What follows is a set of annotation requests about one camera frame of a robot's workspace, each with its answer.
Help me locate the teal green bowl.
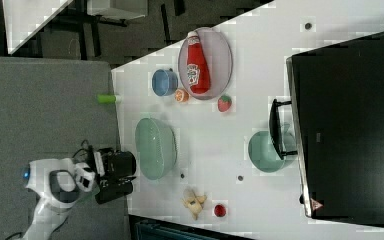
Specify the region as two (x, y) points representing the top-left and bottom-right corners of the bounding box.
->
(248, 124), (297, 173)

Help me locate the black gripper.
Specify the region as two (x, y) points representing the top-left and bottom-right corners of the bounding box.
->
(95, 148), (137, 204)

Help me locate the red strawberry toy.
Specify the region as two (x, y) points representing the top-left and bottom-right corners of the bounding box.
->
(217, 95), (232, 112)

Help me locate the small red round toy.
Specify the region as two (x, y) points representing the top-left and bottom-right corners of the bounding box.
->
(214, 204), (226, 217)

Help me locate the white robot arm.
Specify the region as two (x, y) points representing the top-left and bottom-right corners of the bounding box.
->
(19, 147), (136, 240)

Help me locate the grey round plate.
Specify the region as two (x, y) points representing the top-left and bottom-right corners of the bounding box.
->
(178, 27), (233, 100)

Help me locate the red ketchup bottle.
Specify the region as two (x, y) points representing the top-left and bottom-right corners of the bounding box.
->
(186, 31), (211, 94)

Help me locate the black toaster oven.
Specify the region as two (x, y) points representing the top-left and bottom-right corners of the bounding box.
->
(269, 31), (384, 227)

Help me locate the blue bowl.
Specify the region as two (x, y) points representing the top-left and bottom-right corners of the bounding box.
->
(152, 69), (178, 96)

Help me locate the peeled banana toy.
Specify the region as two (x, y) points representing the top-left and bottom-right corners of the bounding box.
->
(182, 188), (207, 220)

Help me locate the orange slice toy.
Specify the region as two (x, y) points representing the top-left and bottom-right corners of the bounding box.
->
(174, 89), (189, 102)

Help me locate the green perforated strainer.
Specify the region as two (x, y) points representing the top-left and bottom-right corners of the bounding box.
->
(135, 118), (177, 180)

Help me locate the green cylindrical object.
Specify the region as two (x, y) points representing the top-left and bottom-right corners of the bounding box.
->
(97, 94), (122, 104)

